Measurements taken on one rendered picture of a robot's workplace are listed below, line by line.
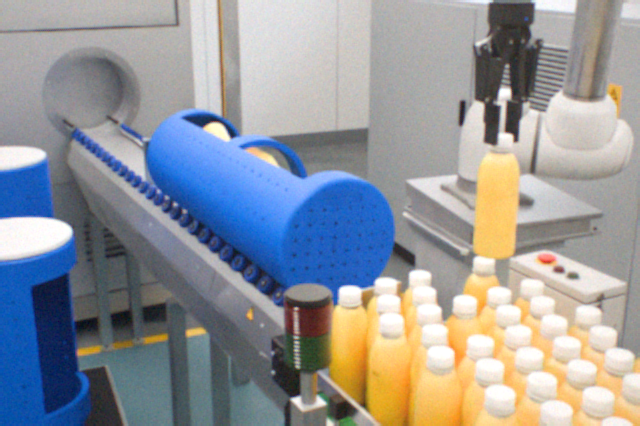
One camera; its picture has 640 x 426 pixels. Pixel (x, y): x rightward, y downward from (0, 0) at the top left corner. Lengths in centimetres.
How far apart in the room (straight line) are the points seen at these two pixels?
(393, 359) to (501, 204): 33
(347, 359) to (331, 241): 34
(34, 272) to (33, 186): 84
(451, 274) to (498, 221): 64
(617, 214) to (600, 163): 110
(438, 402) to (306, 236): 56
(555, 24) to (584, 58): 136
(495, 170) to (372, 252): 44
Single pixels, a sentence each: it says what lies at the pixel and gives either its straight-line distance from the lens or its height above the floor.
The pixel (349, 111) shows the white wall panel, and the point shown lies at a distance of 724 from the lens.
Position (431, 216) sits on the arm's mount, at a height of 103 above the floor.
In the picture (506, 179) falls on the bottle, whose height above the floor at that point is 131.
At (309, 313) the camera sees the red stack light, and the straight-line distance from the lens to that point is 103.
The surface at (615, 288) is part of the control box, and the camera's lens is 158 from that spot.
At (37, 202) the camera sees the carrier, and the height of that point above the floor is 90.
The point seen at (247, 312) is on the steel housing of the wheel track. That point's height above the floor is 88.
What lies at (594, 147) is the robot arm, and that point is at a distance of 202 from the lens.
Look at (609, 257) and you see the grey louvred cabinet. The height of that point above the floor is 60.
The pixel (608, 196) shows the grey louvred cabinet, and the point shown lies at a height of 82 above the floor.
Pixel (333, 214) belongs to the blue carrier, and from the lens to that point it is 168.
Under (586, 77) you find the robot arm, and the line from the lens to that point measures 199.
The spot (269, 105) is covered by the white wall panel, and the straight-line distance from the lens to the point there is 695.
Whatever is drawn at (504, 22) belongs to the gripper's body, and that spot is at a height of 157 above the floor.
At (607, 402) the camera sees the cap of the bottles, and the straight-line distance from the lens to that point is 116.
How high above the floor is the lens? 168
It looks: 18 degrees down
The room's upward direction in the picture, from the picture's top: straight up
